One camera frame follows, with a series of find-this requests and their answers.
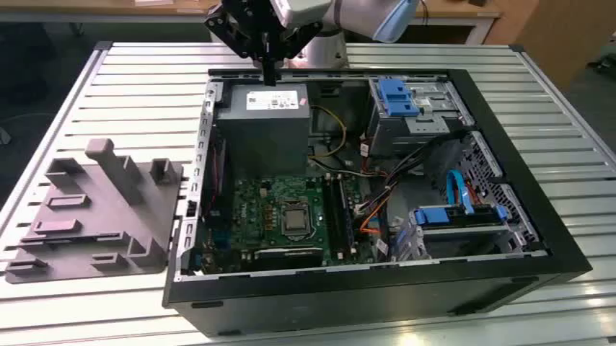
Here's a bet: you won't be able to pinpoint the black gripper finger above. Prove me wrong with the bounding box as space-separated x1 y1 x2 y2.
202 9 273 87
270 21 325 87

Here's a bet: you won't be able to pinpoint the RAM stick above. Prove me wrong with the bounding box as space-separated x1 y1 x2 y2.
340 175 358 254
19 233 122 246

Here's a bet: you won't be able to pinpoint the RAM slot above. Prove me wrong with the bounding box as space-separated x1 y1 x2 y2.
321 175 341 254
332 175 352 254
325 173 346 254

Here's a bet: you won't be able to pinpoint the wooden desk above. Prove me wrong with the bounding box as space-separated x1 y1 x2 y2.
0 0 501 44

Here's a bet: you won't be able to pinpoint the grey power supply unit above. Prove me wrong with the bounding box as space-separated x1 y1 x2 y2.
214 83 312 177

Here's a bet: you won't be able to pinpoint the grey metal drive cage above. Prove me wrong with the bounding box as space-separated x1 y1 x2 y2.
368 77 476 156

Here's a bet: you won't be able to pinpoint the green motherboard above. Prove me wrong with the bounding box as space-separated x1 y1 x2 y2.
202 174 381 270

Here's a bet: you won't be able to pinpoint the silver CPU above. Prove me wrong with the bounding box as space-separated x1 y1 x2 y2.
284 210 312 231

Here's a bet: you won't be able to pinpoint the wooden cabinet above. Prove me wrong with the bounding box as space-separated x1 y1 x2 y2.
484 0 616 91

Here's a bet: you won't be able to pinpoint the metal socket cover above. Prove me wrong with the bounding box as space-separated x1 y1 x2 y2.
277 198 320 241

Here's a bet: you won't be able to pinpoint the hard disk in blue carrier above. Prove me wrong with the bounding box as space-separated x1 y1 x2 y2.
413 204 508 229

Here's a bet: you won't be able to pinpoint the black graphics card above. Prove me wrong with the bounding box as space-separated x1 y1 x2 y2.
253 244 325 270

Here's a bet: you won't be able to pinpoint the grey parts rack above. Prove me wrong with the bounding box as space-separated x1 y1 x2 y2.
3 138 187 285

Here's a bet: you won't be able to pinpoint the metal disk bay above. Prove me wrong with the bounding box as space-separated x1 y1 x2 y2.
408 205 550 261

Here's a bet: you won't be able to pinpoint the black PC case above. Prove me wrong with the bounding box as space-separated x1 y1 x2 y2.
161 67 594 338

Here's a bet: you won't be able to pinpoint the blue plastic drive bracket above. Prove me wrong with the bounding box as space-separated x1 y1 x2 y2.
378 78 419 118

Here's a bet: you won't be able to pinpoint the yellow black power wire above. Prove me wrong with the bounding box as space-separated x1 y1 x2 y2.
308 104 349 159

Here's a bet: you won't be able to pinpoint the red black twisted wire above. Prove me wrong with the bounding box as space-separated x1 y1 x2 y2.
201 138 229 221

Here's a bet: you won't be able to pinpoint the black cable bundle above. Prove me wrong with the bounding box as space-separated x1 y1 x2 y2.
380 131 472 195

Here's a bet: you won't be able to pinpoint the blue data wire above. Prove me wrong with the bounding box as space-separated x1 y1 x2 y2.
447 169 477 216

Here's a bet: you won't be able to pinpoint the red orange power wires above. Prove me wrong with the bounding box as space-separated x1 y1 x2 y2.
360 200 388 235

